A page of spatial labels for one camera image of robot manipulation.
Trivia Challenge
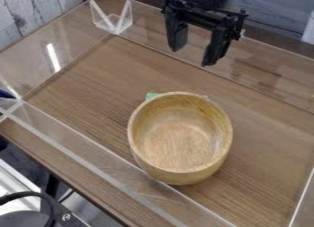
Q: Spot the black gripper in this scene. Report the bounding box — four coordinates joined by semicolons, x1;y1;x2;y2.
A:
164;0;247;66

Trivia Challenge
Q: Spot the green block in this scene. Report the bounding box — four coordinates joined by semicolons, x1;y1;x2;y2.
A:
146;93;158;100

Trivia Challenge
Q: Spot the brown wooden bowl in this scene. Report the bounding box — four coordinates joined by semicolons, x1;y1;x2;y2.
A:
127;92;233;186

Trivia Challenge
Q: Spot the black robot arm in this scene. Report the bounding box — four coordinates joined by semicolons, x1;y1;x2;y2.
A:
160;0;249;66

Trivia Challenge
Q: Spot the black table leg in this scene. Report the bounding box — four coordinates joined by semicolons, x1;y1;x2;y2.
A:
46;175;60;198

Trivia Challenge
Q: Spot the clear acrylic corner bracket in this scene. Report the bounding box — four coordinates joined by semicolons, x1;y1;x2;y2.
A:
88;0;132;35

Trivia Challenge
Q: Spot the clear acrylic front wall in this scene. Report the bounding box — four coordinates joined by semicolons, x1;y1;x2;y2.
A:
0;80;238;227

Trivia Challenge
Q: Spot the grey metal bracket with screw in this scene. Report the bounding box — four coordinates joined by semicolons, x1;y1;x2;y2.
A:
52;199;91;227

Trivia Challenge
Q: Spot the black cable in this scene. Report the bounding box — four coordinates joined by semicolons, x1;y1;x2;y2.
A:
0;191;56;227

